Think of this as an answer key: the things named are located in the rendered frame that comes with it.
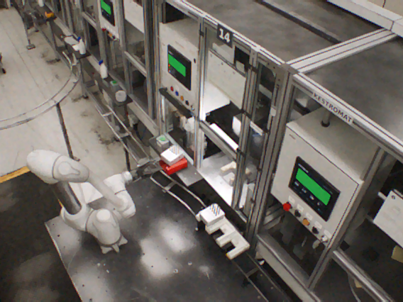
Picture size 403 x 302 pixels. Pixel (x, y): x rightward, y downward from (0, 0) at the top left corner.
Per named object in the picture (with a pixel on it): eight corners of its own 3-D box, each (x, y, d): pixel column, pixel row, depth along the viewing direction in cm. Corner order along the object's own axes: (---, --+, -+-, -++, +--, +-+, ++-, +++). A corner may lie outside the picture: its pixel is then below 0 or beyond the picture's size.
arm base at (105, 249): (106, 260, 237) (104, 255, 233) (91, 235, 250) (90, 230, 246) (130, 247, 245) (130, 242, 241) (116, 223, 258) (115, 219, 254)
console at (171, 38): (158, 85, 258) (155, 23, 226) (193, 73, 270) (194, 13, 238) (192, 118, 233) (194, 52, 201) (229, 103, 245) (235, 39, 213)
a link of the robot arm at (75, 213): (90, 237, 242) (62, 227, 247) (101, 216, 251) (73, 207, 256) (49, 173, 180) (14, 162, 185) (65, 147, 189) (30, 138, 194)
